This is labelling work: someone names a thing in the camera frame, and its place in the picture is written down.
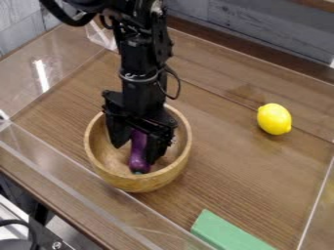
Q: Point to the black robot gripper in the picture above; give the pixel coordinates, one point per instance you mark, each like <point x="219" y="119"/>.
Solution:
<point x="137" y="109"/>

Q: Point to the purple toy eggplant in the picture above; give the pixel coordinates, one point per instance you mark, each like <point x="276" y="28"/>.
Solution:
<point x="138" y="163"/>

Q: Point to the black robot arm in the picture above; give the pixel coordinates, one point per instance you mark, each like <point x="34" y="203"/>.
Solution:
<point x="139" y="24"/>

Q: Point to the brown wooden bowl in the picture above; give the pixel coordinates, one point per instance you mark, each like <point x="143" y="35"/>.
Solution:
<point x="122" y="167"/>

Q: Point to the yellow lemon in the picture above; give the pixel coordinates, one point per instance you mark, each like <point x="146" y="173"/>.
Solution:
<point x="274" y="119"/>

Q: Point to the green rectangular block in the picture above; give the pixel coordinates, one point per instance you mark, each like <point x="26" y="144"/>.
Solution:
<point x="223" y="235"/>

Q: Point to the clear acrylic corner bracket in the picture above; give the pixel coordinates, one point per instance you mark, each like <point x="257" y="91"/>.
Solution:
<point x="101" y="36"/>

